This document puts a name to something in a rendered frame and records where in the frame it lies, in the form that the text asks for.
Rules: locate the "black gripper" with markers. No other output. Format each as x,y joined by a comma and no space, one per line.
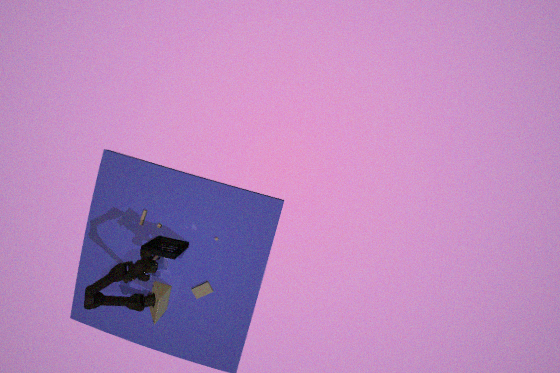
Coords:
145,253

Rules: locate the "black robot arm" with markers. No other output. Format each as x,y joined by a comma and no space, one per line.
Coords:
94,298

